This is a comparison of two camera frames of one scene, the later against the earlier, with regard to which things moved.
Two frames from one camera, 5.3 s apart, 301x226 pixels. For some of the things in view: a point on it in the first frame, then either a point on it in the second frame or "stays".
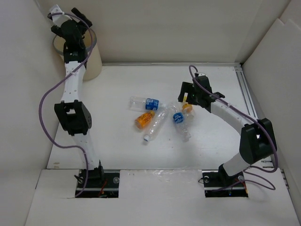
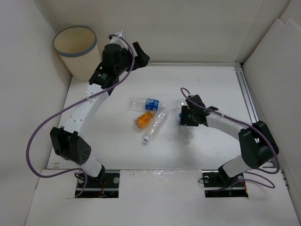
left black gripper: (75, 11) → (141, 60)
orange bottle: (143, 120) stays
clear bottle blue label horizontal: (140, 103) stays
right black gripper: (188, 87) → (184, 119)
